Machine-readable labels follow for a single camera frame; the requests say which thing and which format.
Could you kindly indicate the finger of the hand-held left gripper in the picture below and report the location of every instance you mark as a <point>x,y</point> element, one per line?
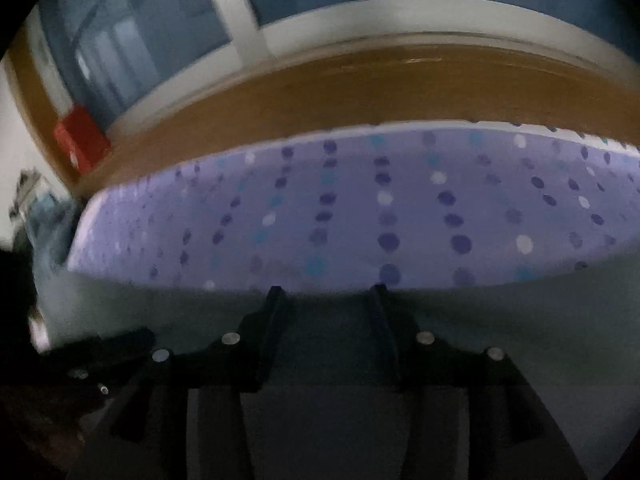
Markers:
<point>110,350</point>

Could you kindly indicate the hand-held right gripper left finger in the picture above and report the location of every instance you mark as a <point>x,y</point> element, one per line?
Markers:
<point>267,340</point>

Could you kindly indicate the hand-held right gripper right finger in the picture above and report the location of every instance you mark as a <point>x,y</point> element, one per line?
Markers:
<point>387,330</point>

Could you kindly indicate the grey garment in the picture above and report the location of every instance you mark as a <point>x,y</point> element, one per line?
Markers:
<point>500,320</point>

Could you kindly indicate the blue denim garment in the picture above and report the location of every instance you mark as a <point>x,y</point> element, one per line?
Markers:
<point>50,240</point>

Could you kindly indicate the purple dotted bed sheet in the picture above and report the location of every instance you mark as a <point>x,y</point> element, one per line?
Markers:
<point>350,210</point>

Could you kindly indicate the red tin box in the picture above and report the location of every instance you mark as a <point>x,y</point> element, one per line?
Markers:
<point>82,137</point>

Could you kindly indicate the glass window with pale frame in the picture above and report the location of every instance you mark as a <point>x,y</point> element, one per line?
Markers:
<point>325,15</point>

